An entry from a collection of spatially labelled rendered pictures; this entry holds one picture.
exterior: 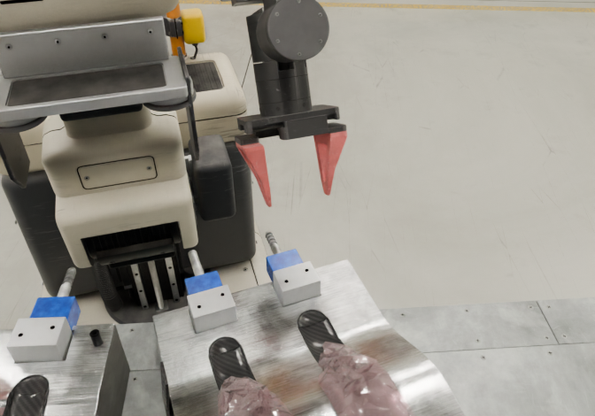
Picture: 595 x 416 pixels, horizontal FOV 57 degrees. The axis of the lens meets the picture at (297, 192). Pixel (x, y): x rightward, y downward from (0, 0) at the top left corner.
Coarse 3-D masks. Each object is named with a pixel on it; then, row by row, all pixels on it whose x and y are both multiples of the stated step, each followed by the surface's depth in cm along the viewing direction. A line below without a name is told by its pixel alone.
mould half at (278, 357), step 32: (256, 288) 70; (352, 288) 70; (160, 320) 66; (256, 320) 66; (288, 320) 66; (352, 320) 66; (384, 320) 65; (160, 352) 62; (192, 352) 62; (256, 352) 62; (288, 352) 62; (384, 352) 59; (416, 352) 58; (192, 384) 59; (288, 384) 57; (416, 384) 54
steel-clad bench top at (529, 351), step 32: (416, 320) 72; (448, 320) 72; (480, 320) 72; (512, 320) 72; (544, 320) 72; (576, 320) 72; (128, 352) 68; (448, 352) 68; (480, 352) 68; (512, 352) 68; (544, 352) 68; (576, 352) 68; (128, 384) 65; (160, 384) 65; (448, 384) 65; (480, 384) 65; (512, 384) 65; (544, 384) 65; (576, 384) 65
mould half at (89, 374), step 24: (0, 336) 60; (0, 360) 57; (72, 360) 57; (96, 360) 57; (120, 360) 63; (0, 384) 55; (72, 384) 55; (96, 384) 55; (120, 384) 62; (0, 408) 53; (48, 408) 53; (72, 408) 53; (96, 408) 53; (120, 408) 62
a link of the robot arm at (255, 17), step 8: (248, 16) 56; (256, 16) 55; (248, 24) 57; (256, 24) 56; (248, 32) 57; (256, 40) 56; (256, 48) 56; (256, 56) 57; (264, 56) 56; (280, 64) 57; (288, 64) 57
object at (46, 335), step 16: (64, 288) 64; (48, 304) 61; (64, 304) 61; (32, 320) 58; (48, 320) 58; (64, 320) 58; (16, 336) 56; (32, 336) 56; (48, 336) 56; (64, 336) 58; (16, 352) 56; (32, 352) 56; (48, 352) 56; (64, 352) 58
